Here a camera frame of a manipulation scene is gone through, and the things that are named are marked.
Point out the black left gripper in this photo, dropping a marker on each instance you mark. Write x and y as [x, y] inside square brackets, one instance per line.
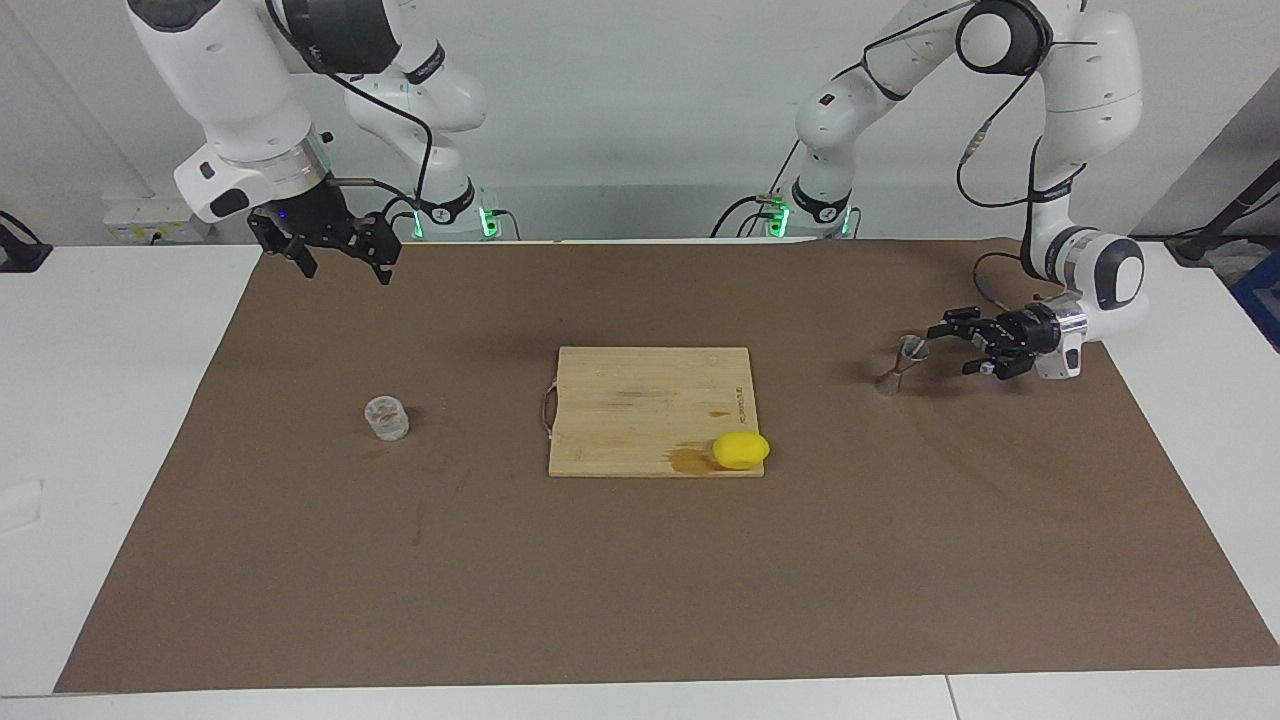
[1025, 335]

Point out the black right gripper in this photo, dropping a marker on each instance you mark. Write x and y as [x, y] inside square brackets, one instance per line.
[315, 215]

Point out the steel jigger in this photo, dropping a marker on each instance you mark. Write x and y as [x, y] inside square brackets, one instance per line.
[912, 350]

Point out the clear glass cup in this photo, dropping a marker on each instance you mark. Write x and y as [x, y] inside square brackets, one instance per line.
[386, 420]

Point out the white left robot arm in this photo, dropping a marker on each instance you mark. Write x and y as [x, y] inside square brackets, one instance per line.
[1090, 80]

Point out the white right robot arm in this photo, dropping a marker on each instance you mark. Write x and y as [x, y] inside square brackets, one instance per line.
[230, 80]

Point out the white power strip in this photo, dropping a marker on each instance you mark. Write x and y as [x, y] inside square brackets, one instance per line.
[150, 220]

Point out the black tripod stand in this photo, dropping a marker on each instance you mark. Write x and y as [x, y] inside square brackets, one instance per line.
[1195, 245]

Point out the yellow lemon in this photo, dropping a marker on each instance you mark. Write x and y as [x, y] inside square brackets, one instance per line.
[740, 450]

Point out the blue patterned object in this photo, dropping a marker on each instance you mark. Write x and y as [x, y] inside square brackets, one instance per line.
[1262, 295]

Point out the wooden cutting board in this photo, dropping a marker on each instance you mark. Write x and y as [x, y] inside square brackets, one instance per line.
[640, 410]

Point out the white tape patch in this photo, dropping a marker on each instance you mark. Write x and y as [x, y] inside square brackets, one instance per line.
[20, 505]

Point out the brown table mat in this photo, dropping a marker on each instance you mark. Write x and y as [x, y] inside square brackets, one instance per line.
[640, 580]

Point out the black clamp mount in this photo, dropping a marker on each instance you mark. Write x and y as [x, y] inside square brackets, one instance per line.
[20, 255]

